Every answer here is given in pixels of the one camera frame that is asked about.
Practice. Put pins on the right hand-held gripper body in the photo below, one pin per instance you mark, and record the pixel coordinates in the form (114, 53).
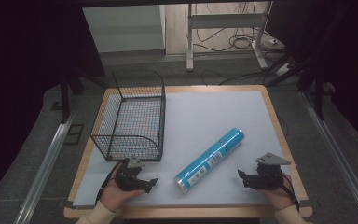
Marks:
(268, 174)

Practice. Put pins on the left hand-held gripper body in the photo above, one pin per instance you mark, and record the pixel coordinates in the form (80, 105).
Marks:
(126, 179)

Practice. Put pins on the blue cylindrical tube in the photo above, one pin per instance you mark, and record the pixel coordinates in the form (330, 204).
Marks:
(209, 160)

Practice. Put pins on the person's left hand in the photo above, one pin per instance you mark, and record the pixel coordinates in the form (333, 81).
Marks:
(115, 196)

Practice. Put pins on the person's right hand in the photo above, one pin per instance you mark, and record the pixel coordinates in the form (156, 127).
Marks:
(276, 197)

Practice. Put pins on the pale blue table mat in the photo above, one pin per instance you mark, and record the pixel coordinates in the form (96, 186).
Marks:
(205, 118)

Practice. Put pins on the black metal stand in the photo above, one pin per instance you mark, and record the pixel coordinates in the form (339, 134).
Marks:
(70, 90)
(318, 90)

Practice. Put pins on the white power strip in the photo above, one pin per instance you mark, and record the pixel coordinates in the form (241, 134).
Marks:
(283, 70)

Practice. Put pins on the aluminium rail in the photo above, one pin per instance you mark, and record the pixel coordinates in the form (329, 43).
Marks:
(45, 168)
(338, 155)

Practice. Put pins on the white metal desk frame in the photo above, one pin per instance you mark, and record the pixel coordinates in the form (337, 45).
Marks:
(227, 20)

